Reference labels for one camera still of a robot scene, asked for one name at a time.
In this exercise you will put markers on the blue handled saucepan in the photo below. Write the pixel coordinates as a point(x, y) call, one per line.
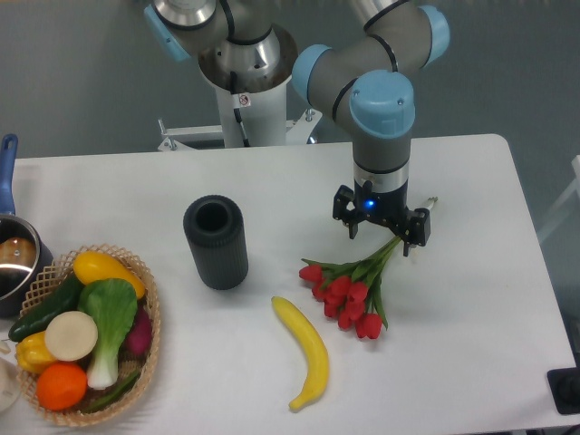
point(23, 253)

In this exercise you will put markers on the red tulip bouquet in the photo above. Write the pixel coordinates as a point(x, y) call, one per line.
point(352, 292)

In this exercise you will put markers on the orange fruit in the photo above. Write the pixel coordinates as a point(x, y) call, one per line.
point(61, 386)

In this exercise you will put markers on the yellow bell pepper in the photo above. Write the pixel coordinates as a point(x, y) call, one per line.
point(32, 355)

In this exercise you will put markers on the white round radish slice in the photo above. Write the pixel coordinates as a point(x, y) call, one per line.
point(71, 336)

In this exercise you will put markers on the green bok choy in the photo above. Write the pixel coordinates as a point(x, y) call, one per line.
point(112, 304)

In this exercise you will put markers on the black device at edge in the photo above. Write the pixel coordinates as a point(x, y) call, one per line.
point(564, 386)

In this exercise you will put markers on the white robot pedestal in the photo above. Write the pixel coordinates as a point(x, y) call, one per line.
point(250, 82)

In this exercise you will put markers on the white metal base frame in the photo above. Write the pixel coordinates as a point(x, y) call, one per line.
point(300, 131)

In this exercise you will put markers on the purple sweet potato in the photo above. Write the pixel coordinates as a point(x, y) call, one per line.
point(139, 338)

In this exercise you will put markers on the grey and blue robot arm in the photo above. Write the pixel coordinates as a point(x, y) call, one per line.
point(365, 89)

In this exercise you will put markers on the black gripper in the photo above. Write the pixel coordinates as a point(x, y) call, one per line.
point(386, 209)

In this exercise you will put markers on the dark grey ribbed vase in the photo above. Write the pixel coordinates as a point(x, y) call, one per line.
point(214, 228)

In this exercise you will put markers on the green chili pepper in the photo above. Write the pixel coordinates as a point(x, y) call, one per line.
point(115, 394)

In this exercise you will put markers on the yellow banana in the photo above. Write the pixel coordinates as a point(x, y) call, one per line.
point(314, 349)

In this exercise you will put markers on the yellow squash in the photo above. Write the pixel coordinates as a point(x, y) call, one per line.
point(92, 266)

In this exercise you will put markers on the woven wicker basket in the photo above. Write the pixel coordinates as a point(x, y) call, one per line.
point(45, 283)

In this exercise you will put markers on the green cucumber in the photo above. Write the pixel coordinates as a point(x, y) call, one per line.
point(63, 299)

